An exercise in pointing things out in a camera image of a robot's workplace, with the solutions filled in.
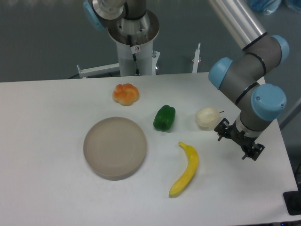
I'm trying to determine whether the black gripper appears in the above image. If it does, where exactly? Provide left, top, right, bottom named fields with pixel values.
left=214, top=118, right=265, bottom=161

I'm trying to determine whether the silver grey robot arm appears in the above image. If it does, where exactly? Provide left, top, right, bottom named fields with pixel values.
left=83, top=0, right=289, bottom=160

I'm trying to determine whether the yellow banana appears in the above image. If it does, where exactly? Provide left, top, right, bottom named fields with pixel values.
left=168, top=142, right=199, bottom=198

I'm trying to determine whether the white pear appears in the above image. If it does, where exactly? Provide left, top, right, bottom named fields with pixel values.
left=195, top=107, right=222, bottom=130

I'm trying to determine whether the green bell pepper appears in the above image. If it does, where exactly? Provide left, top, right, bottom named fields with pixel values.
left=153, top=105, right=175, bottom=131

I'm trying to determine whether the black device at table edge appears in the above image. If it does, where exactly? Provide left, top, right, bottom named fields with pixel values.
left=283, top=191, right=301, bottom=216

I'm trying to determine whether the orange bread roll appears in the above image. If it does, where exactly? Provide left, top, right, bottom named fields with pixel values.
left=112, top=83, right=140, bottom=106

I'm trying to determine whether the beige round plate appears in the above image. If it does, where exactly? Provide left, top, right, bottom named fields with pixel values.
left=83, top=117, right=147, bottom=180

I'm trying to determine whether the blue plastic bag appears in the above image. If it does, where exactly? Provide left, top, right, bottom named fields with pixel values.
left=247, top=0, right=301, bottom=15

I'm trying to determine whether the white metal bracket right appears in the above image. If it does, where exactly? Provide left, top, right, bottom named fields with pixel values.
left=192, top=43, right=201, bottom=73

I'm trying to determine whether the white metal bracket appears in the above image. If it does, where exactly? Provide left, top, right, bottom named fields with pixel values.
left=192, top=43, right=201, bottom=73
left=77, top=63, right=119, bottom=78

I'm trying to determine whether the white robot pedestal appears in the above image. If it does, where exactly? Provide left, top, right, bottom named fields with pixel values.
left=108, top=10, right=159, bottom=77

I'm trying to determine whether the white metal bracket left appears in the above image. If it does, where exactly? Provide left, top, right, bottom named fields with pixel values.
left=77, top=63, right=119, bottom=78

